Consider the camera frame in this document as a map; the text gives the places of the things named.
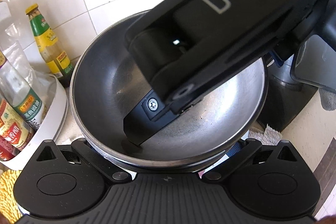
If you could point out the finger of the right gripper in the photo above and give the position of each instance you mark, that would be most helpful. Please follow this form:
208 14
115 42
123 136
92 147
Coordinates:
149 117
271 57

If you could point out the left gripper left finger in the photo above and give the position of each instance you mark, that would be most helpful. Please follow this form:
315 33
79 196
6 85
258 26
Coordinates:
92 158

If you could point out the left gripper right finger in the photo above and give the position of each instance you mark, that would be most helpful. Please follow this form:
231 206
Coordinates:
248 148

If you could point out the steel bowl stove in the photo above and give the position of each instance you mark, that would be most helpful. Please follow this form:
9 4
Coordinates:
107 84

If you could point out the gloved right hand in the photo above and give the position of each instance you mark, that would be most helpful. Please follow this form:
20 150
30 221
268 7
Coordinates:
328 99

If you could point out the white towel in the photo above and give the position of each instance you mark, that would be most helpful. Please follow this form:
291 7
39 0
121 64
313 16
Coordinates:
268 136

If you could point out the black gas stove top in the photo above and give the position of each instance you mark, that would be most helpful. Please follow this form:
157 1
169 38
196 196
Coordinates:
285 98

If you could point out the white turntable tray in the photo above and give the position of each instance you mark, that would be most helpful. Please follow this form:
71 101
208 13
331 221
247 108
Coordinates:
50 127

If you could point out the yellow cap vinegar bottle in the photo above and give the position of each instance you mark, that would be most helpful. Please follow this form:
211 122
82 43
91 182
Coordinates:
14 129

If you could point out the green yellow oyster sauce bottle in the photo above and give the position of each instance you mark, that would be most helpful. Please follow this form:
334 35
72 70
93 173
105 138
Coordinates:
49 46

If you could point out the red label soy sauce bottle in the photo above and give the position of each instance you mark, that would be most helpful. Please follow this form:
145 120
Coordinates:
7 151

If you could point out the purple label clear bottle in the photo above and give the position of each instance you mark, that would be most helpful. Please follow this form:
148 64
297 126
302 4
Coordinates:
20 95

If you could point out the yellow chenille mat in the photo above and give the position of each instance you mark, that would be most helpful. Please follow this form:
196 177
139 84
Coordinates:
9 208

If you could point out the clear plastic bag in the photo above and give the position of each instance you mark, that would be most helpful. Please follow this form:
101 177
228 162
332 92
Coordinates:
42 84

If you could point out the white spray bottle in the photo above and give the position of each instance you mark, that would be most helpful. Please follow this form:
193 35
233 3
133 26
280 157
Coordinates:
5 16

